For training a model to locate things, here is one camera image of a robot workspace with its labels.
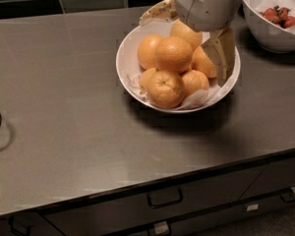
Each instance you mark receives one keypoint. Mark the small left front orange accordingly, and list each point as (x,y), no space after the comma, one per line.
(144,78)

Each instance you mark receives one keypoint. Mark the lower drawer handle label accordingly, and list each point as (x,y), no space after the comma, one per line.
(160,229)

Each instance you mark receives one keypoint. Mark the black drawer handle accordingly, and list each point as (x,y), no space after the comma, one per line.
(19,226)
(164,197)
(289,197)

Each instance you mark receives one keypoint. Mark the strawberries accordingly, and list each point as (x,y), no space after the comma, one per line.
(280,16)

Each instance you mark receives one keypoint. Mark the white bowl with oranges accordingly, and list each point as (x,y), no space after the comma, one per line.
(127,61)

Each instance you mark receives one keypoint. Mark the black drawer handle left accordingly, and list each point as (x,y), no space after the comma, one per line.
(19,226)

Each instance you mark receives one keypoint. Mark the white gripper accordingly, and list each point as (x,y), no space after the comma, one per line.
(208,8)

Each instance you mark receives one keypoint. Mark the white paper in bowl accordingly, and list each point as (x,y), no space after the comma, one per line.
(199,100)

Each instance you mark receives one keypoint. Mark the black drawer handle right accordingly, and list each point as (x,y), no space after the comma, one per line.
(289,197)

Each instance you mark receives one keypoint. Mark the white bowl with strawberries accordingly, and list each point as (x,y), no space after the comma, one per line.
(270,36)

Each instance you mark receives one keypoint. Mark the black drawer handle centre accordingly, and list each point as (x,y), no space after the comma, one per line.
(164,197)

